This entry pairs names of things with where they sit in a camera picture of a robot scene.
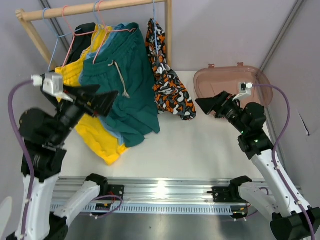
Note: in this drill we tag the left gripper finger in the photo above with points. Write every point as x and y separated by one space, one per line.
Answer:
100 104
85 93

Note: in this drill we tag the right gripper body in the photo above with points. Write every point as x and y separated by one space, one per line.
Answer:
229 111

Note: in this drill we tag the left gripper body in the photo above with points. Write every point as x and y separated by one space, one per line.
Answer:
70 113

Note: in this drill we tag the camouflage patterned shorts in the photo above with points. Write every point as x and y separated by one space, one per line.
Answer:
171 95

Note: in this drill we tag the dark green shorts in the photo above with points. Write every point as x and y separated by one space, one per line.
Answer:
124 67

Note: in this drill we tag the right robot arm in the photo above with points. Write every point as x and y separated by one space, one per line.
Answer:
290 215

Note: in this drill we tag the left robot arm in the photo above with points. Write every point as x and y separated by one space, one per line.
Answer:
42 137

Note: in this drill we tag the yellow shorts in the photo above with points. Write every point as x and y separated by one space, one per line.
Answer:
95 136

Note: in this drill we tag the black shorts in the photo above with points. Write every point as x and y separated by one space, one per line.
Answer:
81 42

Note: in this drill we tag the light blue shorts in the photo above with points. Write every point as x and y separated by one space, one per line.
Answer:
90 56

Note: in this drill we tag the pink translucent plastic basin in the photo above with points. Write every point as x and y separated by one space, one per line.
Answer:
211 81

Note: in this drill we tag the wooden clothes rack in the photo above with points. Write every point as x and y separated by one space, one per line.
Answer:
26 19

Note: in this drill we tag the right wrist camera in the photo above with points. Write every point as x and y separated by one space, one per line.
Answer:
244 89

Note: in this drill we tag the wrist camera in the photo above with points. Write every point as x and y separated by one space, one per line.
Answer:
244 89
52 84

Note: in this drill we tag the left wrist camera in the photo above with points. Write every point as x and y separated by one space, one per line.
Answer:
52 84

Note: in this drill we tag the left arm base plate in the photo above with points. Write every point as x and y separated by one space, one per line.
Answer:
115 190

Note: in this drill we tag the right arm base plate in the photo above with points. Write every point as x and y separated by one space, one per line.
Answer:
223 194

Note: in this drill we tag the aluminium mounting rail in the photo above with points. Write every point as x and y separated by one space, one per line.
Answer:
154 191

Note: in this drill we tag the slotted cable duct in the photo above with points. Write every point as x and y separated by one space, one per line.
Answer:
137 208

